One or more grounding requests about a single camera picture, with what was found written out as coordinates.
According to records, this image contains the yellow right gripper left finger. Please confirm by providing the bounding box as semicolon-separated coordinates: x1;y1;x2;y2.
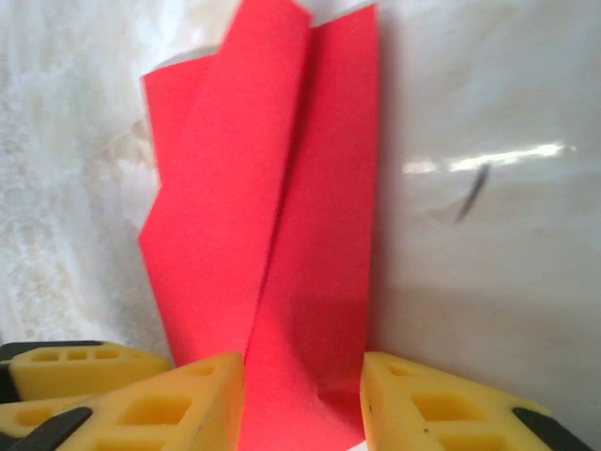
8;350;247;451

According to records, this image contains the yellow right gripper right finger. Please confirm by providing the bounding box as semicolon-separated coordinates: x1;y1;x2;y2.
359;350;593;451

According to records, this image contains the red paper sheet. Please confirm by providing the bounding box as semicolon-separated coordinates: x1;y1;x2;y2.
137;0;380;450

